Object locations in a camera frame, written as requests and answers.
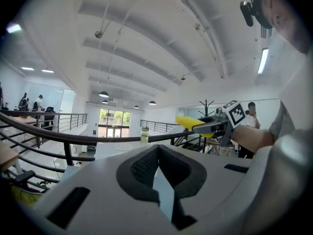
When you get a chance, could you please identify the glass entrance door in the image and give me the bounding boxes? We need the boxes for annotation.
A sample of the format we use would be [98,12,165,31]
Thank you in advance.
[97,108,132,138]

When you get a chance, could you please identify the black mesh office chair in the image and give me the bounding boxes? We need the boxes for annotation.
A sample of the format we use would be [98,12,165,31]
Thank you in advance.
[13,170,37,184]

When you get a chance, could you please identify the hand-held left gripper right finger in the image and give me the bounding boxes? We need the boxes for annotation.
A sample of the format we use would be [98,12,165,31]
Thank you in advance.
[157,144,255,231]

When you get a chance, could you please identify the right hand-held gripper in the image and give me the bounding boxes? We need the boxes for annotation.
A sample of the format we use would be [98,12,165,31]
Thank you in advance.
[192,99,246,147]

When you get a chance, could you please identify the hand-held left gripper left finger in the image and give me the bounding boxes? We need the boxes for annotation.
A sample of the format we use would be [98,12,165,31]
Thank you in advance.
[34,144,177,235]

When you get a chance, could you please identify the person's right forearm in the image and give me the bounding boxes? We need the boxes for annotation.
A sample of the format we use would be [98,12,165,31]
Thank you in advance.
[231,124,275,154]

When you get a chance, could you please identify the person's head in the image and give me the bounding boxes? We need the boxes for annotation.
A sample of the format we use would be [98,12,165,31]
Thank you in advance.
[253,0,312,55]

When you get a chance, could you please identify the grey t-shirt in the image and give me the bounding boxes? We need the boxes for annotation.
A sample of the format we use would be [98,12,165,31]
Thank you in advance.
[268,45,313,147]

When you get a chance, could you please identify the dark metal railing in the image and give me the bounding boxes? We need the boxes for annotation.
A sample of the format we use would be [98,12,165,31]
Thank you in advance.
[0,110,204,181]

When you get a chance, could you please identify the clear green water bottle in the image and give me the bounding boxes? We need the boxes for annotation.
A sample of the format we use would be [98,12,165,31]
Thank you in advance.
[140,126,150,146]

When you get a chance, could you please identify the long ceiling light panel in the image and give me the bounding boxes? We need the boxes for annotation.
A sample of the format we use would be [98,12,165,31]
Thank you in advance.
[257,47,269,75]

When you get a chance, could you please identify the distant metal railing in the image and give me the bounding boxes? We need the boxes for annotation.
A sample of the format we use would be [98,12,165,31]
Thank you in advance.
[140,119,178,134]

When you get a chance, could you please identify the wooden desk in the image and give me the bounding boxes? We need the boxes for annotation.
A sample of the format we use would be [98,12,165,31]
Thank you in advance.
[0,143,21,173]

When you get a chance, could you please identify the black coat rack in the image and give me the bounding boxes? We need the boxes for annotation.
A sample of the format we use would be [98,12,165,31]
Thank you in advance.
[197,99,215,119]

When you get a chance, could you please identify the black head camera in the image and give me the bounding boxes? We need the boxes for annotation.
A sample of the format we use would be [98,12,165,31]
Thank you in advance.
[239,0,273,30]

